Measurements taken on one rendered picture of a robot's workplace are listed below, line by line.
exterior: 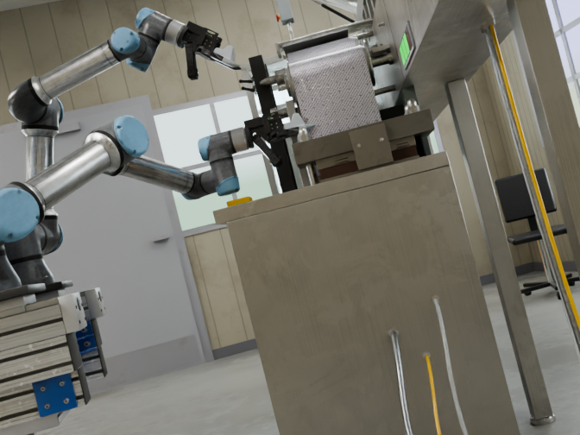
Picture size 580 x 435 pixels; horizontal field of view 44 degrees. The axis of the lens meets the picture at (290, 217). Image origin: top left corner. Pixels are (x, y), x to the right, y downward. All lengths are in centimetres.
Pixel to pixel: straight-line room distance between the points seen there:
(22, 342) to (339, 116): 112
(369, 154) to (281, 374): 65
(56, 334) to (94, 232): 399
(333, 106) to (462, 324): 77
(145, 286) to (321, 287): 384
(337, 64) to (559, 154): 96
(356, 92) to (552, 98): 87
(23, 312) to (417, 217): 103
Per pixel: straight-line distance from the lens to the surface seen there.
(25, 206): 174
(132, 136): 197
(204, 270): 577
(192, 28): 238
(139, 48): 230
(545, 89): 154
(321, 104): 226
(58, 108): 252
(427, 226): 198
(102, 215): 576
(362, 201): 197
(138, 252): 573
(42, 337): 181
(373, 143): 202
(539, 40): 155
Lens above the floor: 77
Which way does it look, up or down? 2 degrees up
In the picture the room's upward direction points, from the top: 14 degrees counter-clockwise
